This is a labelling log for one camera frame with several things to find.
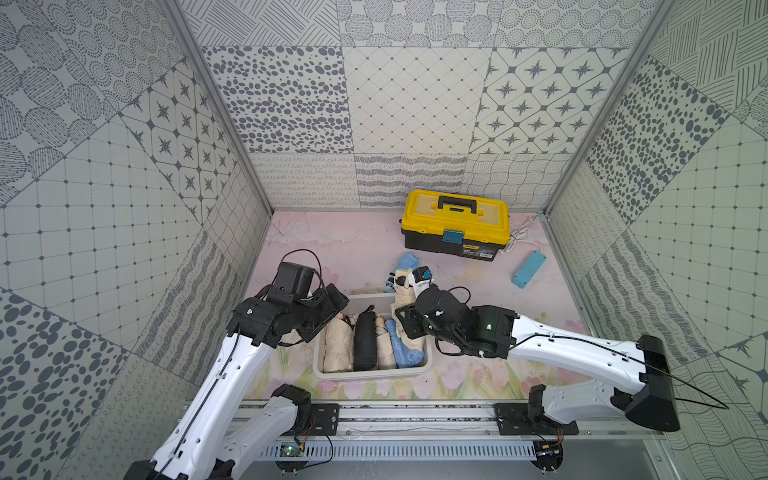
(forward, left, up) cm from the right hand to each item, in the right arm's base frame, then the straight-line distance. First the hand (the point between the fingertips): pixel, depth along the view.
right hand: (403, 314), depth 72 cm
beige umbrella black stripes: (-6, +5, -14) cm, 16 cm away
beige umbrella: (-4, +17, -10) cm, 20 cm away
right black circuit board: (-25, -36, -23) cm, 50 cm away
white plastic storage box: (-11, -2, -9) cm, 14 cm away
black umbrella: (-2, +10, -13) cm, 17 cm away
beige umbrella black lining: (+1, -1, +8) cm, 8 cm away
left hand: (+1, +16, +3) cm, 16 cm away
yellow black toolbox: (+33, -17, -2) cm, 37 cm away
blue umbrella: (-6, 0, -12) cm, 13 cm away
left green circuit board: (-26, +27, -21) cm, 43 cm away
